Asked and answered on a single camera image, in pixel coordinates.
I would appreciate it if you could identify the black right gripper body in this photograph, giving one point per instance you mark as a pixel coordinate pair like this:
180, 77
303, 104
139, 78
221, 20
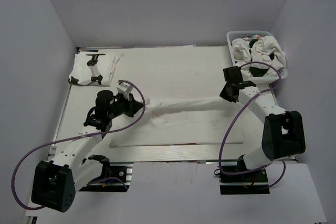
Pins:
224, 94

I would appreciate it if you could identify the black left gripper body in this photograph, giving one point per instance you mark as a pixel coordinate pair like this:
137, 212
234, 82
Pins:
122, 106

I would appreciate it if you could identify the white t-shirt green trim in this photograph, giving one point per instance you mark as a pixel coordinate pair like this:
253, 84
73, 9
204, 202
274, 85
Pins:
179, 122

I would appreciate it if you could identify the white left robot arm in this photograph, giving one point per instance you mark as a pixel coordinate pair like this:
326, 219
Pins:
57, 181

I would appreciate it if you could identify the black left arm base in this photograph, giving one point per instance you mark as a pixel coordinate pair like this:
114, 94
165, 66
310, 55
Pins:
113, 179

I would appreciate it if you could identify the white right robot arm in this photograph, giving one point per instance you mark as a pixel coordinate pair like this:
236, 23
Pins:
283, 133

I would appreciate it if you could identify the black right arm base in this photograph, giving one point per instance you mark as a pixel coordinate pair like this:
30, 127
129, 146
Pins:
255, 183

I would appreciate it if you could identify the white plastic basket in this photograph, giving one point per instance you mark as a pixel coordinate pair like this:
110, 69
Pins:
231, 35

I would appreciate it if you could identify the folded white t-shirt black print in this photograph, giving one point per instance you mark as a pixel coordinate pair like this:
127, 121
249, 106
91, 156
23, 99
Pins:
94, 68

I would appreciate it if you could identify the white t-shirt cartoon print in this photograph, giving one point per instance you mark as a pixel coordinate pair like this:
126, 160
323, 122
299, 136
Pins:
258, 56

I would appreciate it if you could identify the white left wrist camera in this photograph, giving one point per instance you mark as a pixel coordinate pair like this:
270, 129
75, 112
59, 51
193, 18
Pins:
125, 89

